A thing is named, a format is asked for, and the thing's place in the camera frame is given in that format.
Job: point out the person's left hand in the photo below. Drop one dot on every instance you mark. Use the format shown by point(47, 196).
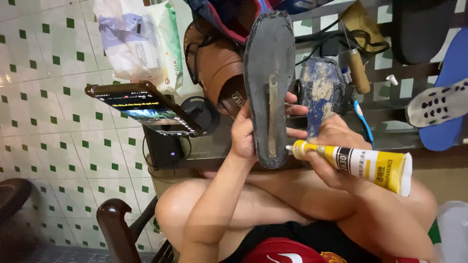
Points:
point(242, 140)

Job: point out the person's right hand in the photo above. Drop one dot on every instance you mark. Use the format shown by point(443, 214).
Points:
point(336, 133)

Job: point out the yellow glue tube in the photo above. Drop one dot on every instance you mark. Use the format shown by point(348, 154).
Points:
point(369, 164)

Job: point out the dark grey shoe sole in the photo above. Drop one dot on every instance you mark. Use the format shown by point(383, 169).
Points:
point(268, 58)

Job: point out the blue toothbrush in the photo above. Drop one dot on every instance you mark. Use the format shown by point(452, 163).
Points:
point(363, 124)

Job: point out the black round phone stand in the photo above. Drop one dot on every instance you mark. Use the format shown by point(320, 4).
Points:
point(203, 113)

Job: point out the person's bare legs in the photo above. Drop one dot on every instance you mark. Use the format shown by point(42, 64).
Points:
point(278, 204)

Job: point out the brown leather sandal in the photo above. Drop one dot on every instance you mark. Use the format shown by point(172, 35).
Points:
point(219, 69)

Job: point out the small white nozzle cap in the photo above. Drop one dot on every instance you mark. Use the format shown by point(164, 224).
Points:
point(392, 79)

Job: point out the black power bank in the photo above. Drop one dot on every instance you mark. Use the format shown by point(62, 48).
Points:
point(164, 148)

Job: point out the black smartphone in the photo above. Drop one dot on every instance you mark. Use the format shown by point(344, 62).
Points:
point(146, 106)

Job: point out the grey sock with black dots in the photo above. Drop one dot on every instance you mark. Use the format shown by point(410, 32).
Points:
point(437, 104)

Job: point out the person's black shorts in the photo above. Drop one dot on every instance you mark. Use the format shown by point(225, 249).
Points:
point(314, 237)

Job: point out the tan leather piece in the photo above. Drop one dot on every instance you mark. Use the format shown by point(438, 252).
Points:
point(360, 25)

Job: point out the green white wipes packet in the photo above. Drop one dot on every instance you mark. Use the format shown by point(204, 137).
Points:
point(171, 47)

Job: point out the blue insole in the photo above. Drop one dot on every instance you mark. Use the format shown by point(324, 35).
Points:
point(448, 95)

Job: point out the person's red shirt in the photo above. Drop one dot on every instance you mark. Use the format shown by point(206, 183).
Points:
point(281, 252)

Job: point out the blue red fabric bag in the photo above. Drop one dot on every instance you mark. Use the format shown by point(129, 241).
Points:
point(226, 16)

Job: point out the black insole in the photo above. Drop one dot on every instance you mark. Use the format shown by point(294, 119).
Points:
point(420, 29)

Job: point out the white plastic wipes packet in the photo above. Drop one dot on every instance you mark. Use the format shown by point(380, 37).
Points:
point(128, 40)

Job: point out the dark wooden chair armrest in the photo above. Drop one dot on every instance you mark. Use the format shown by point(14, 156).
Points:
point(117, 230)

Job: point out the white plastic bag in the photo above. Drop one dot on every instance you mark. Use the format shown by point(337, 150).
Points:
point(453, 233)

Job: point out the dark round wooden stool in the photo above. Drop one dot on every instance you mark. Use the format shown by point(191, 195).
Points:
point(12, 197)

